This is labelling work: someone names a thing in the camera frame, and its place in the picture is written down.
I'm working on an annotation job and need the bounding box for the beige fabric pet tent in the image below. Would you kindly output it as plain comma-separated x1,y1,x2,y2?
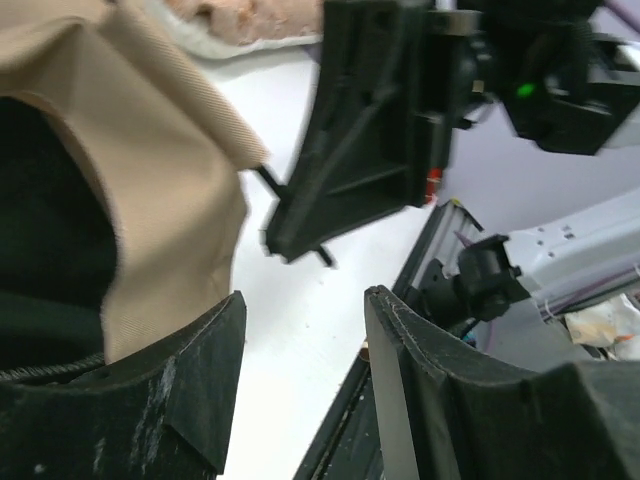
1,1,268,363

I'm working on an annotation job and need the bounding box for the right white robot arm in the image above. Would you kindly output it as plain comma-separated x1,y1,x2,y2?
264,1,639,261

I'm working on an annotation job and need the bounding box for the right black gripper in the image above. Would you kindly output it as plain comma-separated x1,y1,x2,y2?
286,1,500,244

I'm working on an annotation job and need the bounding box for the black tent pole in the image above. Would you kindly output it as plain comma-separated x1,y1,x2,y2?
255,166,335,268

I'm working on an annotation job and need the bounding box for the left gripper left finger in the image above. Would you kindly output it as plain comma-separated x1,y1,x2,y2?
1,291,246,479

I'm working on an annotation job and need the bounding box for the pink patterned pillow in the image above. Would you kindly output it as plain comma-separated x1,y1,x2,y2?
144,0,323,60

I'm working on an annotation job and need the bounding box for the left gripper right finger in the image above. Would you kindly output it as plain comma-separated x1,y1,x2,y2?
364,286,639,480

